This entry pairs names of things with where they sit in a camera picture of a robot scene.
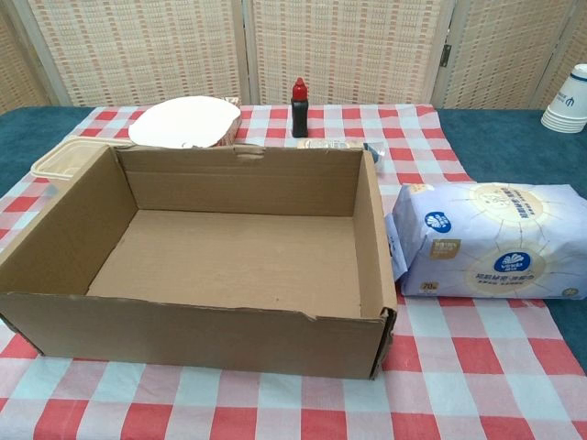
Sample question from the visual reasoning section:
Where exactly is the woven folding screen panel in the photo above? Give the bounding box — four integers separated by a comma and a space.
0, 0, 70, 116
241, 0, 456, 109
8, 0, 252, 108
433, 0, 587, 111
535, 27, 587, 110

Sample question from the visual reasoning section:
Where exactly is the beige plastic food container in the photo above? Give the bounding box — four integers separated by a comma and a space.
30, 135, 134, 181

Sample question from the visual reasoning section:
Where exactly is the stack of white paper cups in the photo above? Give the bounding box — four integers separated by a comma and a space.
540, 63, 587, 134

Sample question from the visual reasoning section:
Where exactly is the open brown cardboard box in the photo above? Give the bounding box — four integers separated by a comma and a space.
0, 145, 399, 381

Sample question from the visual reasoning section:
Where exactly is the white plastic bag package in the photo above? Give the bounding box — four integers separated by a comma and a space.
386, 181, 587, 300

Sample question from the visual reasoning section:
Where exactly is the red white checkered tablecloth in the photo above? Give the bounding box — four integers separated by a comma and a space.
0, 104, 587, 440

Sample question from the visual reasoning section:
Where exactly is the dark sauce bottle red cap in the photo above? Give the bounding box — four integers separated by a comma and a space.
291, 77, 309, 138

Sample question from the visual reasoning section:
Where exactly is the beige mayonnaise squeeze bottle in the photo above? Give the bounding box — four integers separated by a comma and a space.
295, 137, 387, 166

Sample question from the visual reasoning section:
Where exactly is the white paper plate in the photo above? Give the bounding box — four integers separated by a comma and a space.
127, 96, 242, 149

